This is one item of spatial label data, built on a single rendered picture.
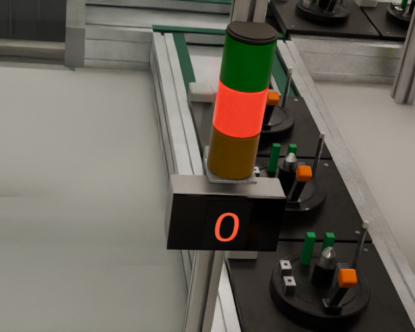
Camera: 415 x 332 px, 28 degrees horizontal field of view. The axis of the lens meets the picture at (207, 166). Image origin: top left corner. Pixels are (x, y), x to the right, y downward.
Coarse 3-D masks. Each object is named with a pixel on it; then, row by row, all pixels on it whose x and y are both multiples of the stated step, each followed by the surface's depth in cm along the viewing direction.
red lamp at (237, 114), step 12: (216, 96) 82; (228, 96) 80; (240, 96) 79; (252, 96) 80; (264, 96) 81; (216, 108) 82; (228, 108) 80; (240, 108) 80; (252, 108) 80; (264, 108) 82; (216, 120) 82; (228, 120) 81; (240, 120) 81; (252, 120) 81; (228, 132) 82; (240, 132) 81; (252, 132) 82
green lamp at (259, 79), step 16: (224, 48) 79; (240, 48) 77; (256, 48) 77; (272, 48) 78; (224, 64) 79; (240, 64) 78; (256, 64) 78; (272, 64) 79; (224, 80) 80; (240, 80) 79; (256, 80) 79
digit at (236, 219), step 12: (216, 204) 86; (228, 204) 86; (240, 204) 86; (216, 216) 86; (228, 216) 87; (240, 216) 87; (204, 228) 87; (216, 228) 87; (228, 228) 87; (240, 228) 88; (204, 240) 88; (216, 240) 88; (228, 240) 88; (240, 240) 89
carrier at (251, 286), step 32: (224, 256) 123; (256, 256) 121; (288, 256) 120; (320, 256) 113; (352, 256) 125; (256, 288) 116; (288, 288) 112; (320, 288) 114; (352, 288) 115; (384, 288) 119; (256, 320) 110; (288, 320) 111; (320, 320) 110; (352, 320) 111; (384, 320) 113
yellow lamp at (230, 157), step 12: (216, 132) 83; (216, 144) 83; (228, 144) 82; (240, 144) 82; (252, 144) 83; (216, 156) 84; (228, 156) 83; (240, 156) 83; (252, 156) 84; (216, 168) 84; (228, 168) 84; (240, 168) 84; (252, 168) 85
